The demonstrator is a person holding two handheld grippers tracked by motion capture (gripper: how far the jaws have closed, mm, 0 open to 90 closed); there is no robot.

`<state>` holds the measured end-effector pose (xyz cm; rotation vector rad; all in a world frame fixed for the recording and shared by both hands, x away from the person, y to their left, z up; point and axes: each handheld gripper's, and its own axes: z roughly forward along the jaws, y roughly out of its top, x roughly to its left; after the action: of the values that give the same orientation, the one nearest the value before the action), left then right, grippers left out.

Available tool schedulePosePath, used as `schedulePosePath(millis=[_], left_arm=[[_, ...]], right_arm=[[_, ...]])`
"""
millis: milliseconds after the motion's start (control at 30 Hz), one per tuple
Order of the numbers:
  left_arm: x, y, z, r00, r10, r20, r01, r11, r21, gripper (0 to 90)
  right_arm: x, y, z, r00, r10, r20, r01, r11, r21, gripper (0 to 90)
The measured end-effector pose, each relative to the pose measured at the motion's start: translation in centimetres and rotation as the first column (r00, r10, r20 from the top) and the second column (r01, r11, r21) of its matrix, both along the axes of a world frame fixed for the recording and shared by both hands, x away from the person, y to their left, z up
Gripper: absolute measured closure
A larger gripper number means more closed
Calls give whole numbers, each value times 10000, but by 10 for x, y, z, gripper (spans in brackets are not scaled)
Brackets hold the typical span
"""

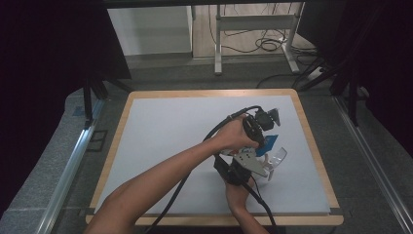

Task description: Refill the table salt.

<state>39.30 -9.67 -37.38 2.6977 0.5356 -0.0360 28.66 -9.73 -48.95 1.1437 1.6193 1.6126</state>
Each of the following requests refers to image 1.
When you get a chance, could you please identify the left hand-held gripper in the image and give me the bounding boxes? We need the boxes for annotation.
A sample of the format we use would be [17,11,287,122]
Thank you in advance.
[243,107,282,149]

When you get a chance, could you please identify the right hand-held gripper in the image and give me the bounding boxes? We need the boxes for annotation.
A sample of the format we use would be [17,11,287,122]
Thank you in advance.
[213,150,270,187]

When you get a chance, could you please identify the blue and white pouch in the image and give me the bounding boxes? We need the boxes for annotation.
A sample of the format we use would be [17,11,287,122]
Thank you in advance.
[219,134,281,158]

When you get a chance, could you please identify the glass pitcher with beige handle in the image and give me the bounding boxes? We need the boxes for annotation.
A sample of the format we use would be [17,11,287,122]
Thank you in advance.
[258,146,289,182]

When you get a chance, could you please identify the person's left hand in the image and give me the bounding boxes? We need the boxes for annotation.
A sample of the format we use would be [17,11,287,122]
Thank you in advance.
[211,113,261,154]

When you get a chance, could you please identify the person's right hand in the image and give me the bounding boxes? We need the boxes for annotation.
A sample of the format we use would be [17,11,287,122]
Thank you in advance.
[225,177,256,213]

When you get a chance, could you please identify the white power strip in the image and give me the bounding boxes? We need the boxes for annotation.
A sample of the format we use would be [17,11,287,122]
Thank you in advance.
[306,65,324,82]

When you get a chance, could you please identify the wooden table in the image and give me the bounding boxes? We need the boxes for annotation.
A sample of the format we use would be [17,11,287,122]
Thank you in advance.
[85,88,345,227]

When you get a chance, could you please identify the black stand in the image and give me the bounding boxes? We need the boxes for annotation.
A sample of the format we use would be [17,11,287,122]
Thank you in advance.
[82,75,134,129]
[297,54,371,129]

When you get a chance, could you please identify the dark curtain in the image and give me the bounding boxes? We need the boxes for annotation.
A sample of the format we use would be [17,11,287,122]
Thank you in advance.
[0,0,132,217]
[296,0,413,161]

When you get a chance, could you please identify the white panel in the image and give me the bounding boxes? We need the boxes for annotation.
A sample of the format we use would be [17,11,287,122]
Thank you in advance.
[106,5,194,58]

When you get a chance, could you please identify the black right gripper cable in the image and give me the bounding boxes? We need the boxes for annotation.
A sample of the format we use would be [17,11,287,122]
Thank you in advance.
[241,176,280,234]

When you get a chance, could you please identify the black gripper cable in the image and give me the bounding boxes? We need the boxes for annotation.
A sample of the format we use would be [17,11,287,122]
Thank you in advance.
[143,104,264,234]
[241,176,280,234]

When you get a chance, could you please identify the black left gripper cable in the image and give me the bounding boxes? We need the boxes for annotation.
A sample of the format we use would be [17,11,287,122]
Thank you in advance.
[143,104,264,234]

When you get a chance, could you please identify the black floor cables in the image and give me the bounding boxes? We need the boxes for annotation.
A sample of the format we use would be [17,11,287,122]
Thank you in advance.
[207,3,320,57]

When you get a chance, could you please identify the grey metal desk frame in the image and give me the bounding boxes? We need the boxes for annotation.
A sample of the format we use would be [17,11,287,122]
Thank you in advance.
[213,2,306,76]

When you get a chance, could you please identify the aluminium floor rail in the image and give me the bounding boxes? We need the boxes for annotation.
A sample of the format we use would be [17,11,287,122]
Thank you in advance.
[333,95,413,234]
[34,98,105,234]

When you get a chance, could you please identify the small black floor frame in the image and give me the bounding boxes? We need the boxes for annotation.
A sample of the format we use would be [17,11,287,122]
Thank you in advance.
[85,129,109,153]

